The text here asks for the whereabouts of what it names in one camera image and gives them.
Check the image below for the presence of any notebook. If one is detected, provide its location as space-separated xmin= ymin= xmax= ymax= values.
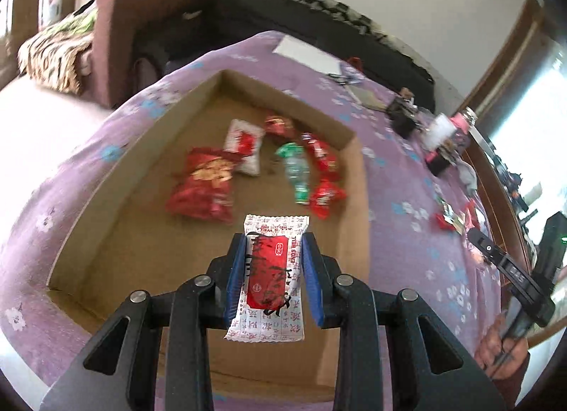
xmin=346 ymin=83 xmax=386 ymax=110

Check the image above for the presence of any pile of black tools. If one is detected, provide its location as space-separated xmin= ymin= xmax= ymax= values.
xmin=492 ymin=149 xmax=545 ymax=226

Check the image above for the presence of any red plastic bag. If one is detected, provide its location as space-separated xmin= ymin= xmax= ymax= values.
xmin=461 ymin=198 xmax=483 ymax=234

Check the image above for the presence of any black sofa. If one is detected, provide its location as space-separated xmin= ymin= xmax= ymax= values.
xmin=137 ymin=0 xmax=437 ymax=110

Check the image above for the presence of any cardboard box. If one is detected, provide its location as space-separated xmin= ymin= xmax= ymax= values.
xmin=46 ymin=69 xmax=368 ymax=403

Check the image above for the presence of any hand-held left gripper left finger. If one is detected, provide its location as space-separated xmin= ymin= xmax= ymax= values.
xmin=39 ymin=231 xmax=249 ymax=411

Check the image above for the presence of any dark red snack packet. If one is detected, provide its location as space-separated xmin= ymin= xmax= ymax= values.
xmin=309 ymin=178 xmax=347 ymax=220

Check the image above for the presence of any white plastic container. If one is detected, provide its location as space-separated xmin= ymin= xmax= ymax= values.
xmin=421 ymin=113 xmax=457 ymax=150

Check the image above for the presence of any brown armchair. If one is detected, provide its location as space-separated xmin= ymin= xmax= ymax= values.
xmin=91 ymin=0 xmax=218 ymax=110

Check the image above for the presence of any long red candy packet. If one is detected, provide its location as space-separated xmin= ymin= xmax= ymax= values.
xmin=300 ymin=133 xmax=342 ymax=183

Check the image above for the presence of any pink thermos bottle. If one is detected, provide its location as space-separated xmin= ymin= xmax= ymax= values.
xmin=449 ymin=107 xmax=479 ymax=134

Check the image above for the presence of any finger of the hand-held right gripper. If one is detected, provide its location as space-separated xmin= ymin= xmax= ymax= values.
xmin=467 ymin=228 xmax=503 ymax=266

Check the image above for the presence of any purple floral tablecloth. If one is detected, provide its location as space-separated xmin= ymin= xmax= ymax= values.
xmin=0 ymin=30 xmax=510 ymax=411

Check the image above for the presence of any white paper sheet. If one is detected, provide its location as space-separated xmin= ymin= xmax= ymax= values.
xmin=272 ymin=35 xmax=344 ymax=76

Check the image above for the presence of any small white red packet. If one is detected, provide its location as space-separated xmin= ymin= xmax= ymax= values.
xmin=223 ymin=118 xmax=265 ymax=178

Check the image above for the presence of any black holder with wooden knob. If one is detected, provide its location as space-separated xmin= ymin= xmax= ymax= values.
xmin=425 ymin=145 xmax=459 ymax=178
xmin=386 ymin=87 xmax=419 ymax=139

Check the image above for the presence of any white packet red label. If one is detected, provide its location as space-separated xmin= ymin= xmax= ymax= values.
xmin=224 ymin=213 xmax=311 ymax=343

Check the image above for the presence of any person's right hand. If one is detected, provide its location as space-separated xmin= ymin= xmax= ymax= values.
xmin=474 ymin=316 xmax=531 ymax=380

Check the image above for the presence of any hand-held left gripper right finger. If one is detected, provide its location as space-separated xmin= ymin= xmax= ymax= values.
xmin=301 ymin=231 xmax=508 ymax=411

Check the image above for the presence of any brown wooden cabinet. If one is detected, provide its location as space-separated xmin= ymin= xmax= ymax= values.
xmin=463 ymin=118 xmax=539 ymax=261

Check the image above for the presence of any green candy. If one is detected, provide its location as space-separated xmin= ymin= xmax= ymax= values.
xmin=275 ymin=142 xmax=311 ymax=205

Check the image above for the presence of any leopard print blanket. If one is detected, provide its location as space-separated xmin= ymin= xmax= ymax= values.
xmin=18 ymin=7 xmax=98 ymax=95

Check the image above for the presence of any small red white candy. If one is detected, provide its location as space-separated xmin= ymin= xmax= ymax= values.
xmin=263 ymin=115 xmax=297 ymax=141

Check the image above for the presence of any red gold snack packet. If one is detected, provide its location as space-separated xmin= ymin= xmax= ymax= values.
xmin=165 ymin=146 xmax=235 ymax=224

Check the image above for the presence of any white cloth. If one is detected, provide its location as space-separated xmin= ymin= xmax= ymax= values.
xmin=458 ymin=160 xmax=479 ymax=194

